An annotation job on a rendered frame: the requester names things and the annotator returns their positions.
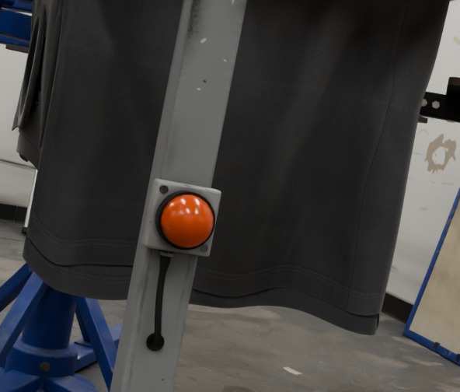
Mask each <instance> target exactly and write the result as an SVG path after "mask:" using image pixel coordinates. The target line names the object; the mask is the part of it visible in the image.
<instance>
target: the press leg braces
mask: <svg viewBox="0 0 460 392"><path fill-rule="evenodd" d="M29 267H30V266H29V265H28V264H27V263H25V264H24V265H23V266H22V267H21V268H20V269H19V270H18V271H17V272H16V273H15V274H14V275H13V276H12V277H10V278H9V279H8V280H7V281H6V282H5V283H4V284H3V285H2V286H1V287H0V313H1V312H2V311H3V310H4V309H5V308H6V307H7V306H8V305H9V304H10V303H11V302H12V301H13V300H14V299H15V298H16V297H17V298H16V301H15V302H14V303H13V305H12V307H11V308H10V310H9V312H8V313H7V315H6V316H5V318H4V320H3V321H2V323H1V324H0V368H1V366H2V363H3V362H4V361H5V359H6V357H7V355H8V354H9V352H10V351H11V349H12V346H13V345H14V344H15V342H16V340H17V338H18V337H19V335H20V334H21V332H22V330H23V328H24V327H25V325H26V323H27V321H28V320H29V318H30V317H31V315H32V313H33V311H34V310H35V308H36V307H37V304H38V303H39V301H40V300H41V298H42V296H43V295H44V293H45V291H46V290H47V287H48V286H49V285H47V284H46V283H45V282H44V281H42V280H41V279H40V277H39V276H38V275H37V274H36V273H35V272H34V271H33V273H31V272H30V271H29ZM73 297H74V299H75V302H76V308H75V315H76V317H77V320H78V325H79V327H80V330H81V332H82V338H81V339H79V340H77V341H75V342H74V343H75V344H78V345H83V346H86V347H90V348H93V351H94V352H95V355H96V359H97V361H98V363H99V367H100V369H101V372H102V374H103V379H104V380H105V383H106V387H107V390H108V392H110V386H111V382H112V378H113V370H114V366H115V362H116V357H117V348H116V345H115V344H114V341H113V338H112V335H111V333H110V330H109V328H108V325H107V323H106V320H105V317H104V315H103V311H102V310H101V307H100V305H99V302H98V299H90V298H85V297H81V296H74V295H73Z"/></svg>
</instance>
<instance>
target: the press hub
mask: <svg viewBox="0 0 460 392"><path fill-rule="evenodd" d="M75 308H76V302H75V299H74V297H73V295H71V294H67V293H65V292H60V291H58V290H56V289H53V288H51V287H50V286H48V287H47V290H46V291H45V293H44V295H43V296H42V298H41V300H40V301H39V303H38V304H37V307H36V308H35V310H34V311H33V313H32V315H31V317H30V318H29V320H28V321H27V323H26V325H25V327H24V328H23V333H22V336H21V337H18V338H17V340H16V342H15V344H14V345H13V346H12V349H11V351H10V352H9V354H8V355H7V357H6V363H5V368H4V369H3V368H2V367H1V368H0V375H2V374H3V373H7V372H8V371H11V370H13V369H14V370H16V371H19V372H21V373H26V374H30V375H34V376H39V377H40V385H39V389H38V391H36V392H44V381H45V378H46V377H63V376H73V377H74V378H76V379H77V380H80V381H82V382H83V383H85V384H87V385H89V386H91V387H93V388H95V389H96V386H95V385H94V384H93V383H92V382H91V381H90V380H88V379H86V378H85V377H84V376H80V375H78V374H77V373H75V366H76V365H78V364H79V360H80V358H79V356H78V350H77V348H76V347H75V346H74V345H71V344H69V341H70V336H71V329H72V324H73V320H74V315H75Z"/></svg>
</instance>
